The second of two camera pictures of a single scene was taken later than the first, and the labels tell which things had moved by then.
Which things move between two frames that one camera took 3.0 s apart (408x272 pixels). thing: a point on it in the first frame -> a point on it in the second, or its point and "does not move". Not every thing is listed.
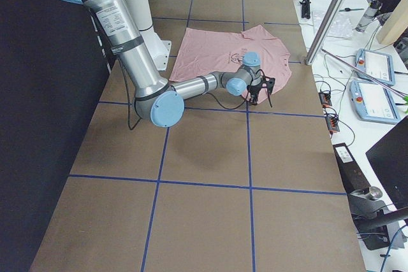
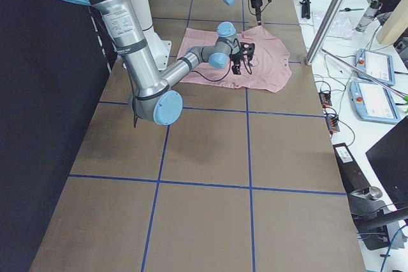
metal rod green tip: (375, 80) does not move
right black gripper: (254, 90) -> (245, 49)
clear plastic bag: (340, 27) does not move
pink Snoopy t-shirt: (202, 51) does not move
